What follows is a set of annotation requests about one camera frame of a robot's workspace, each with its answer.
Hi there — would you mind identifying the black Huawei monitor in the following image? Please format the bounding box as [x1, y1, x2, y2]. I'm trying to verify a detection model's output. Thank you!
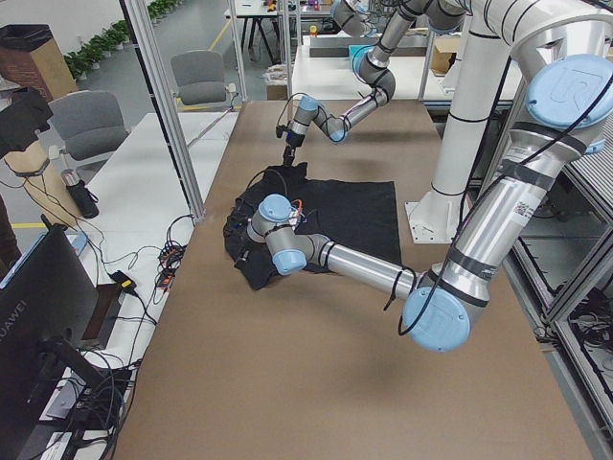
[1, 225, 98, 459]

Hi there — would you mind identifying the grey office chair near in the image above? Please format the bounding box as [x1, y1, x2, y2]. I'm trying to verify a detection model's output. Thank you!
[49, 90, 129, 161]

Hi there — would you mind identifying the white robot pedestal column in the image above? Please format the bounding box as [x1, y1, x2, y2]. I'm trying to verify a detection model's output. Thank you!
[404, 0, 613, 246]

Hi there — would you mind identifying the black power adapter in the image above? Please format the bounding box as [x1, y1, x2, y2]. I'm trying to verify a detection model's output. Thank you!
[108, 270, 136, 295]

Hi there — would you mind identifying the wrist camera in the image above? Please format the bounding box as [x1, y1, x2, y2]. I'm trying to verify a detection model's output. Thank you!
[275, 125, 287, 139]

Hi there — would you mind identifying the aluminium frame post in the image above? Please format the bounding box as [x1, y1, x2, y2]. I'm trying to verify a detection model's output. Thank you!
[119, 0, 205, 224]

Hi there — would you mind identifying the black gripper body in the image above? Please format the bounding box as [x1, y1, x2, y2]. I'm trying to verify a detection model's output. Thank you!
[285, 129, 303, 148]

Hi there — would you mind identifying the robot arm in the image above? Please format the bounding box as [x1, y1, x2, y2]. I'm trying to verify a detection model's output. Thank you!
[246, 54, 612, 352]
[276, 1, 465, 167]

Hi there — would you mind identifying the grey office chair far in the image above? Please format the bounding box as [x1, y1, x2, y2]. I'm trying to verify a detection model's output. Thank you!
[170, 50, 238, 111]

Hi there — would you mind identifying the black water bottle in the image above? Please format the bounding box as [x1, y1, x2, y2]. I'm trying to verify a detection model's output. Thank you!
[60, 169, 100, 219]

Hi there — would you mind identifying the red black usb hub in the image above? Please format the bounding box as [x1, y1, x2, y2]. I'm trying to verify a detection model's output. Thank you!
[155, 273, 174, 292]

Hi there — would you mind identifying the grey office chair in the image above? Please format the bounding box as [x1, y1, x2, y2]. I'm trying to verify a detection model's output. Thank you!
[170, 50, 238, 111]
[49, 90, 129, 161]

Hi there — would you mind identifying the black t-shirt with logo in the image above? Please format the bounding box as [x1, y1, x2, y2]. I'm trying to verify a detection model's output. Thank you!
[223, 162, 402, 290]

